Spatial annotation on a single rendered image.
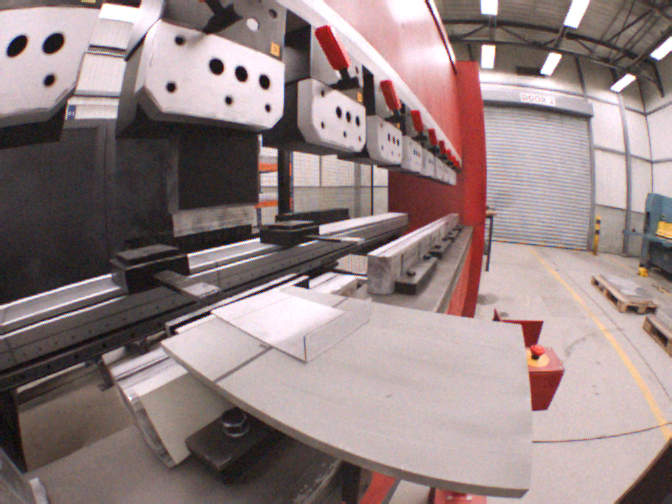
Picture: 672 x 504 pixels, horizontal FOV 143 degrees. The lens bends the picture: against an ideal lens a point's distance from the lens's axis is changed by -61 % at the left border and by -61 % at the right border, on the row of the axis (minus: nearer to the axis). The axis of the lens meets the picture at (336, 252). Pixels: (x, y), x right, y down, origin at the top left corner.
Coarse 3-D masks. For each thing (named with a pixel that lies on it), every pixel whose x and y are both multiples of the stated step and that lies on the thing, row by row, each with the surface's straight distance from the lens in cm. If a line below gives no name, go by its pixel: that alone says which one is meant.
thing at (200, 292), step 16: (128, 256) 47; (144, 256) 46; (160, 256) 47; (176, 256) 47; (112, 272) 53; (128, 272) 44; (144, 272) 45; (160, 272) 46; (176, 272) 47; (128, 288) 44; (144, 288) 45; (176, 288) 37; (192, 288) 36; (208, 288) 35
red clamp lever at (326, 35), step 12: (324, 36) 35; (336, 36) 35; (324, 48) 36; (336, 48) 35; (336, 60) 36; (348, 60) 36; (348, 72) 37; (336, 84) 38; (348, 84) 37; (360, 84) 37
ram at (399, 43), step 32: (288, 0) 38; (352, 0) 57; (384, 0) 78; (416, 0) 132; (288, 32) 42; (384, 32) 69; (416, 32) 109; (416, 64) 96; (448, 64) 207; (416, 96) 87; (448, 96) 174; (448, 128) 157
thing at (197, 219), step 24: (168, 144) 27; (192, 144) 26; (216, 144) 27; (240, 144) 29; (168, 168) 26; (192, 168) 26; (216, 168) 27; (240, 168) 29; (168, 192) 26; (192, 192) 26; (216, 192) 27; (240, 192) 29; (192, 216) 27; (216, 216) 28; (240, 216) 30
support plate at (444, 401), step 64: (384, 320) 26; (448, 320) 27; (256, 384) 18; (320, 384) 18; (384, 384) 18; (448, 384) 18; (512, 384) 20; (320, 448) 15; (384, 448) 14; (448, 448) 15; (512, 448) 16
